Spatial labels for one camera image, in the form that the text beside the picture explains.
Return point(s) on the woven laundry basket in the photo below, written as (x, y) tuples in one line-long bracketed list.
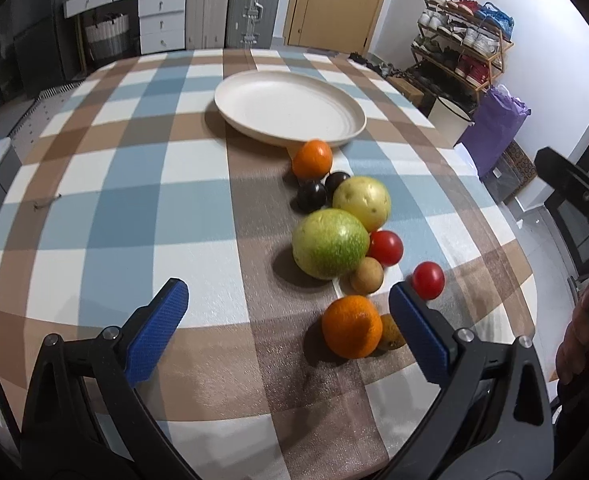
[(109, 38)]

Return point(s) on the white drawer desk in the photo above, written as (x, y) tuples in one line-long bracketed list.
[(153, 26)]

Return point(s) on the purple bag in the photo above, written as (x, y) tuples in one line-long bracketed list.
[(496, 122)]

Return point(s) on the checkered tablecloth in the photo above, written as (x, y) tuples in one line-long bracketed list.
[(138, 179)]

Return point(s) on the large orange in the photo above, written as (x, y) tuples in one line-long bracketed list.
[(352, 327)]

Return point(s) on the wooden shoe rack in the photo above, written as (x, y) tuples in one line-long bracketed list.
[(466, 42)]

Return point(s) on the dark plum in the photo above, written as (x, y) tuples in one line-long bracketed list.
[(333, 181), (311, 196)]

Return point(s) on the yellow green round fruit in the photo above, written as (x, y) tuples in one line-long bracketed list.
[(367, 199)]

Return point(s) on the cream round plate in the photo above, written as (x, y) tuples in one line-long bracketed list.
[(286, 109)]

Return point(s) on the wooden door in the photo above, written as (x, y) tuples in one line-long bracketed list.
[(343, 26)]

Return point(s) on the brown longan fruit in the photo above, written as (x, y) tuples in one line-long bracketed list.
[(391, 337), (367, 278)]

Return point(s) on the large green yellow fruit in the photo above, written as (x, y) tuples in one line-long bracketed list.
[(329, 243)]

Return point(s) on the silver aluminium suitcase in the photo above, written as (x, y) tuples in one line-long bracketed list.
[(250, 24)]

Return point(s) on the small orange mandarin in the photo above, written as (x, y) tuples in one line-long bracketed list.
[(313, 161)]

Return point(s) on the white trash bin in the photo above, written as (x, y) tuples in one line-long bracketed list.
[(449, 119)]

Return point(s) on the dark plum left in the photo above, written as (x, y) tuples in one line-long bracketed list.
[(311, 196)]

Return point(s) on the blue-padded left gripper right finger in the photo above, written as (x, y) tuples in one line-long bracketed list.
[(491, 418)]

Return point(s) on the dark plum right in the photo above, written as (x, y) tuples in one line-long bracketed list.
[(333, 181)]

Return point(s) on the person's right hand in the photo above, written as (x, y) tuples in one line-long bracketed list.
[(570, 356)]

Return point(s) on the cardboard box on floor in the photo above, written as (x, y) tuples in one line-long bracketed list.
[(413, 94)]

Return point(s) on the red tomato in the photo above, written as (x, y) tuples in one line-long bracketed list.
[(386, 247), (428, 280)]

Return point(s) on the beige ribbed suitcase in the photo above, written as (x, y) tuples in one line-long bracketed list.
[(205, 24)]

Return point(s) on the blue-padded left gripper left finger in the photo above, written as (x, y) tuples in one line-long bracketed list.
[(84, 419)]

